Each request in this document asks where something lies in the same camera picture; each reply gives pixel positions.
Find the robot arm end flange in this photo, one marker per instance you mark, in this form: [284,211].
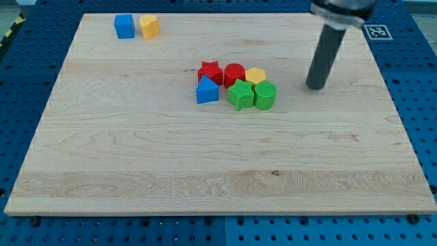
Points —
[341,14]

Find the blue triangle block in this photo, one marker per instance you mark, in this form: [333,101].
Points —
[207,90]

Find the green star block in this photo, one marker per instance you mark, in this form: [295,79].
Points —
[241,94]

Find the red cylinder block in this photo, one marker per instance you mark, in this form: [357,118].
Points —
[232,72]

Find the red star block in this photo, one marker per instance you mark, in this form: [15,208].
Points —
[212,70]

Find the green cylinder block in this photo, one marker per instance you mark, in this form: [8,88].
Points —
[265,94]

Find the yellow hexagon block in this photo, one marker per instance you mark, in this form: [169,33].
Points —
[255,75]

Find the yellow heart block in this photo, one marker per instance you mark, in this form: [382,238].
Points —
[149,26]

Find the blue cube block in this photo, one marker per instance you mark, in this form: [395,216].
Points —
[124,26]

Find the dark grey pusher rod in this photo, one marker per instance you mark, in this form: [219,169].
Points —
[326,51]

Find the fiducial marker tag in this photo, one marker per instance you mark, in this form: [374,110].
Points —
[377,32]

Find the yellow black hazard tape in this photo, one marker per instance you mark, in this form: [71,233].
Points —
[11,33]

